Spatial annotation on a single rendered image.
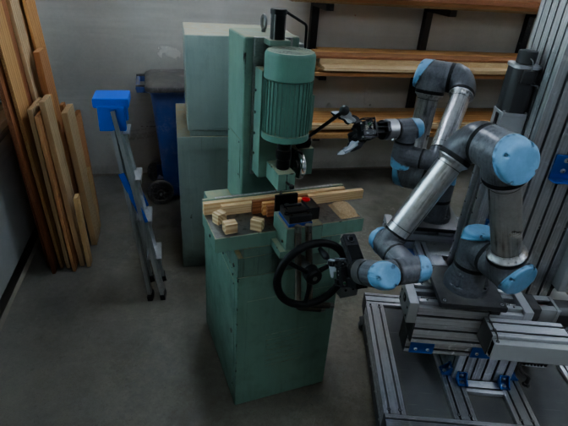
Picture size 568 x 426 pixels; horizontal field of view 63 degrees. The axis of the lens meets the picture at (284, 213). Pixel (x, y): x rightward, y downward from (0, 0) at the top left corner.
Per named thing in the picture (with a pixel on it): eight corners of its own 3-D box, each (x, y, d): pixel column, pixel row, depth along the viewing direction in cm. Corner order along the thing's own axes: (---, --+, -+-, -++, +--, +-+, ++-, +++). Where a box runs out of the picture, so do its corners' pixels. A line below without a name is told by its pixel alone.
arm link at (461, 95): (483, 81, 188) (446, 182, 173) (456, 76, 192) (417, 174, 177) (488, 61, 178) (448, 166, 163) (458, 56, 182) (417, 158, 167)
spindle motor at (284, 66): (270, 148, 162) (275, 55, 147) (254, 131, 176) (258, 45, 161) (315, 144, 168) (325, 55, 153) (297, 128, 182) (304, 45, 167)
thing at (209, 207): (204, 215, 177) (204, 204, 174) (202, 213, 178) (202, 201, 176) (343, 198, 197) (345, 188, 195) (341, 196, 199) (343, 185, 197)
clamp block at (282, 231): (284, 251, 164) (286, 229, 160) (271, 232, 175) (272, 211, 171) (321, 245, 169) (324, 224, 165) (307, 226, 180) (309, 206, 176)
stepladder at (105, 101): (140, 304, 265) (89, 101, 206) (141, 277, 287) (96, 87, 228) (168, 299, 268) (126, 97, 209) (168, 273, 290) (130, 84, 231)
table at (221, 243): (221, 269, 158) (221, 253, 155) (201, 224, 182) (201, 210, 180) (374, 243, 179) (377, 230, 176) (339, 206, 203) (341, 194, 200)
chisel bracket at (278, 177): (277, 194, 177) (278, 174, 173) (264, 179, 188) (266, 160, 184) (295, 193, 180) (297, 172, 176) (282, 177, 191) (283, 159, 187)
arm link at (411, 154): (415, 175, 173) (421, 147, 167) (385, 168, 177) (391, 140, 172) (420, 169, 179) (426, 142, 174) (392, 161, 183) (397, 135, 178)
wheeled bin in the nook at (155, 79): (145, 208, 360) (134, 82, 313) (145, 179, 405) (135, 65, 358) (228, 203, 376) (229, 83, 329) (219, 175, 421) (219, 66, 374)
